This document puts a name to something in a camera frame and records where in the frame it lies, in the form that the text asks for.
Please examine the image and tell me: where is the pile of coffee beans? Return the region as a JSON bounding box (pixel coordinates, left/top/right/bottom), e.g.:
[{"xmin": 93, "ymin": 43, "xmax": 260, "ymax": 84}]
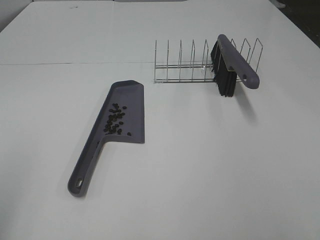
[{"xmin": 103, "ymin": 103, "xmax": 133, "ymax": 136}]

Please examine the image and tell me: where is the grey plastic dustpan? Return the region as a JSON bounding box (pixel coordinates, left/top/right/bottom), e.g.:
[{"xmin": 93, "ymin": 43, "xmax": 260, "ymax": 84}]
[{"xmin": 67, "ymin": 80, "xmax": 145, "ymax": 198}]

